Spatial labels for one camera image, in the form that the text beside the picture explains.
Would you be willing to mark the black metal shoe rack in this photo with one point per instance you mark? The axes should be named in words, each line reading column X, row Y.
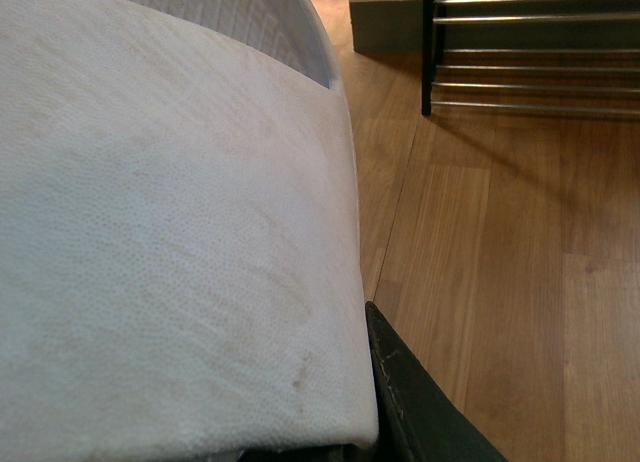
column 569, row 57

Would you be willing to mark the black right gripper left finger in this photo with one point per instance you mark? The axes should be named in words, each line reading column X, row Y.
column 335, row 453

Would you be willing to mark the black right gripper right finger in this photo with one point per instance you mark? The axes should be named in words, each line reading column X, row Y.
column 417, row 420

